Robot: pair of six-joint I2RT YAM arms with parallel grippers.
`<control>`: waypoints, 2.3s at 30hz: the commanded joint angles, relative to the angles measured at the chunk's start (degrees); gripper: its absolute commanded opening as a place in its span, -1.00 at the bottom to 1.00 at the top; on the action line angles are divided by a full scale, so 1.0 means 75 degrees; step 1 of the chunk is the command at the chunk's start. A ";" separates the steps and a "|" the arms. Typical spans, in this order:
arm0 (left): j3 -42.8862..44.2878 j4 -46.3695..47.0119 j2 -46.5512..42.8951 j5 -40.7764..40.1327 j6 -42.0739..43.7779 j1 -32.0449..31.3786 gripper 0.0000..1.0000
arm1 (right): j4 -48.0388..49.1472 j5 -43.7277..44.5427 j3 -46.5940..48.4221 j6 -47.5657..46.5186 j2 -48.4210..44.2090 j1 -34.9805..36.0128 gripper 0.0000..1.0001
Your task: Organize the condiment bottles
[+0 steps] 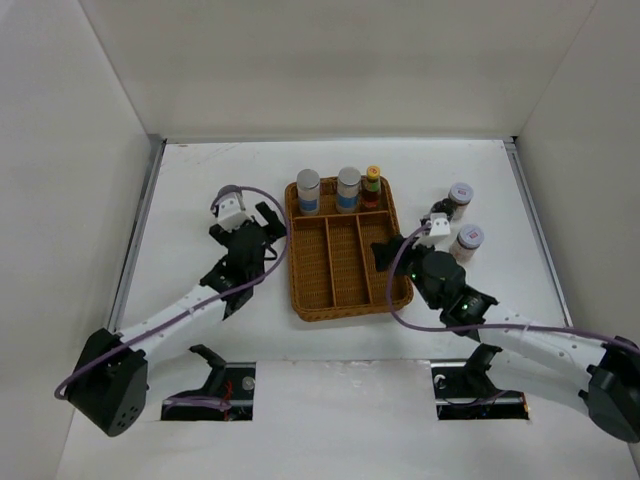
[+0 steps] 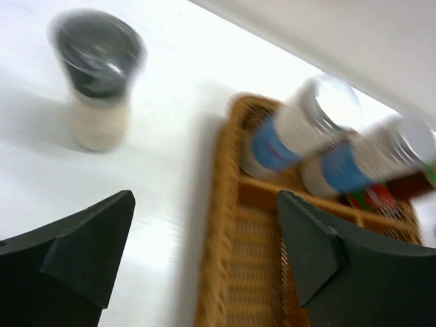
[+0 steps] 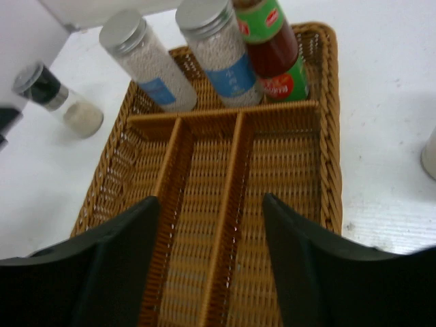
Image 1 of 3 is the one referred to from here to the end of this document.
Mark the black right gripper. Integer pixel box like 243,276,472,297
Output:
371,234,441,310

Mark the red sauce bottle green label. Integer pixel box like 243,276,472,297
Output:
361,165,381,210

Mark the white beads jar silver lid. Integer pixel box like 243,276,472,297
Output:
296,169,320,216

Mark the red-lidded spice jar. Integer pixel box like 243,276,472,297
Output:
449,224,485,263
448,182,474,220

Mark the clear-capped grinder with white salt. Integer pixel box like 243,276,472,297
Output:
212,185,246,215

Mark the black-capped grinder white salt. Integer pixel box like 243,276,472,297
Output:
429,198,457,221

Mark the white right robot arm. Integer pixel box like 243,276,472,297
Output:
371,221,639,444

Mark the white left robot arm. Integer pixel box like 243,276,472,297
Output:
61,219,287,437

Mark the brown wicker divided basket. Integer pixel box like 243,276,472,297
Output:
284,177,400,322

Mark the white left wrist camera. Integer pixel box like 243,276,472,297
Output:
212,207,250,230

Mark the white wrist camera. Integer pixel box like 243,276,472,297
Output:
212,207,250,230
417,213,451,247

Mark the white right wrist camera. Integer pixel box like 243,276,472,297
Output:
417,213,451,247

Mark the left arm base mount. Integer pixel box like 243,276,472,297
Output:
160,344,257,422

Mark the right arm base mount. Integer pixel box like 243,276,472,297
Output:
431,344,529,421

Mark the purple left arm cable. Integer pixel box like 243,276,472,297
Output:
53,185,292,402

